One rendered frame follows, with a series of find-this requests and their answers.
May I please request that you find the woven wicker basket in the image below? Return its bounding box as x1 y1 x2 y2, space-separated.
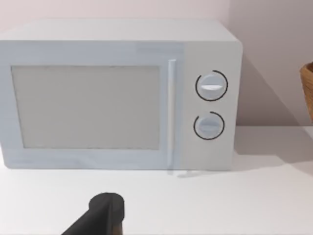
300 62 313 123

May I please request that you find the microwave door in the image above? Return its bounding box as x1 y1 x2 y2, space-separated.
0 40 186 171

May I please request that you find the smaller microwave knob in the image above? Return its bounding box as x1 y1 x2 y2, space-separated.
193 111 225 141

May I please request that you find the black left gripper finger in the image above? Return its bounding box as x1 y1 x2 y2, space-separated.
60 192 126 235

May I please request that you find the larger microwave knob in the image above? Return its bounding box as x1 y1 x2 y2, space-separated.
195 70 229 101

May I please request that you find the microwave door handle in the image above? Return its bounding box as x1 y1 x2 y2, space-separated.
167 58 177 170

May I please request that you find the pale microwave oven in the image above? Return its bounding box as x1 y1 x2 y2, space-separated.
0 19 244 172

